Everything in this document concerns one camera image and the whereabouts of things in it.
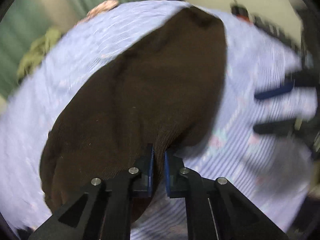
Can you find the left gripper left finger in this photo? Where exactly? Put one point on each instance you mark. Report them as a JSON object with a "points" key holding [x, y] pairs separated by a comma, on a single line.
{"points": [[102, 208]]}

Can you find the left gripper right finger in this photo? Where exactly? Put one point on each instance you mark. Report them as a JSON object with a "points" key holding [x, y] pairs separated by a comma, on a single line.
{"points": [[216, 209]]}

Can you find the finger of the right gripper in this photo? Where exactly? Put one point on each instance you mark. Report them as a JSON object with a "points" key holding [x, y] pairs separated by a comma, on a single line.
{"points": [[275, 92], [277, 128]]}

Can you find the dark brown fleece pants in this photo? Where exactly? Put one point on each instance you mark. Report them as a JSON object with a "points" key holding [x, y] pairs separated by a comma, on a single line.
{"points": [[164, 90]]}

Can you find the blue striped floral bedsheet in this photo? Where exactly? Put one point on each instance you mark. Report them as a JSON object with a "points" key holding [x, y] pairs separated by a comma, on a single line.
{"points": [[274, 174]]}

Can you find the olive green garment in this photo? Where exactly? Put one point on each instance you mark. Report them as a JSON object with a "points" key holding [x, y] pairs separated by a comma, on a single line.
{"points": [[37, 52]]}

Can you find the pink patterned garment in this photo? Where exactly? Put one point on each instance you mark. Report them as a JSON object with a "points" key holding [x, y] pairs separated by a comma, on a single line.
{"points": [[105, 6]]}

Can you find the green curtain left panel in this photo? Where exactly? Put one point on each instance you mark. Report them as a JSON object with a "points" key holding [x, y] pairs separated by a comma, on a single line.
{"points": [[24, 22]]}

